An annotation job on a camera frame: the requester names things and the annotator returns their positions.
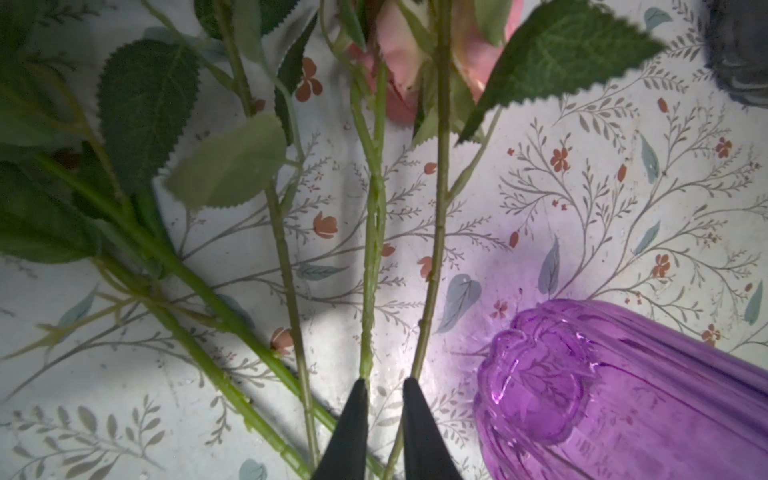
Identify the small pink spray roses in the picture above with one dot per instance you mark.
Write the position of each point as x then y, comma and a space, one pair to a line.
69, 192

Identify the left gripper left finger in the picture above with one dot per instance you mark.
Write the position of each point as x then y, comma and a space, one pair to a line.
345, 455

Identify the floral patterned table mat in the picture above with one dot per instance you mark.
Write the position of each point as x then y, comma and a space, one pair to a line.
648, 192

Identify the peach spray rose stem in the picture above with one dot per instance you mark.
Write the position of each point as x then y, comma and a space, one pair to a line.
381, 45

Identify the blue purple glass vase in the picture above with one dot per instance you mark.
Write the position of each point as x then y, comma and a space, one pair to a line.
590, 390

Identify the small magenta spray stem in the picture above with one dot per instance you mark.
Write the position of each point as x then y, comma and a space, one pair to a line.
504, 58

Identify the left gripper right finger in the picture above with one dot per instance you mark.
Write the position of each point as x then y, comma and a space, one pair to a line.
426, 456

